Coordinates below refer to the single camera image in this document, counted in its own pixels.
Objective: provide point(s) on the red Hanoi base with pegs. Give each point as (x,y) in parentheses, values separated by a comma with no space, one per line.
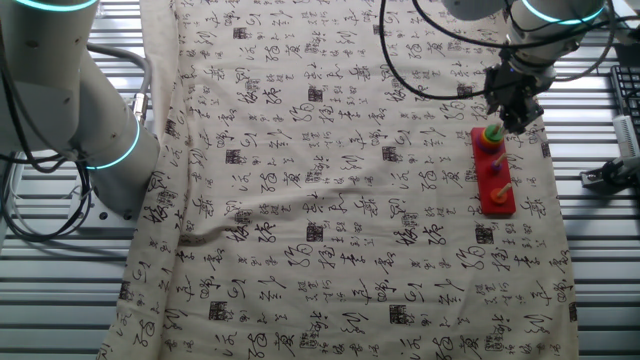
(487,200)

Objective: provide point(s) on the silver finned camera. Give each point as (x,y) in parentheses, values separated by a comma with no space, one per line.
(627,137)

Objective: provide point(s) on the black keyboard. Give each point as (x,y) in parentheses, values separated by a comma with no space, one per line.
(627,85)

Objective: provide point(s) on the small orange Hanoi disc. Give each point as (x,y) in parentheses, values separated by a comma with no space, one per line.
(497,197)

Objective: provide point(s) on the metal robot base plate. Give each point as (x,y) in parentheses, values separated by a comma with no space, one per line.
(100,217)

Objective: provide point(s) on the stacked rainbow rings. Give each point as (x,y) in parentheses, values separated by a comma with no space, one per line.
(490,151)
(490,148)

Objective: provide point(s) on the yellow Hanoi disc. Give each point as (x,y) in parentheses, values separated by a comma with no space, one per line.
(491,143)

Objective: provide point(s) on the large orange Hanoi disc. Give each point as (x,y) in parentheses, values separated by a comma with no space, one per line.
(490,145)

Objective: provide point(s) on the green Hanoi disc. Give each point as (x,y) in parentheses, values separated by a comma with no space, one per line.
(489,135)

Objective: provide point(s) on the cream calligraphy print tablecloth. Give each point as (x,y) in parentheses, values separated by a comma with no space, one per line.
(325,225)

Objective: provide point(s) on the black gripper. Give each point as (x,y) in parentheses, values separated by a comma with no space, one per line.
(515,87)

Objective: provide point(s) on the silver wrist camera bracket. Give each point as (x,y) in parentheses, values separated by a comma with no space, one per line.
(627,27)

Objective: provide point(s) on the black clamp tool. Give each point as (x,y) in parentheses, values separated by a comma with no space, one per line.
(592,177)

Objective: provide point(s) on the small purple Hanoi disc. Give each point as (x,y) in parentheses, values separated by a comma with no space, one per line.
(495,168)

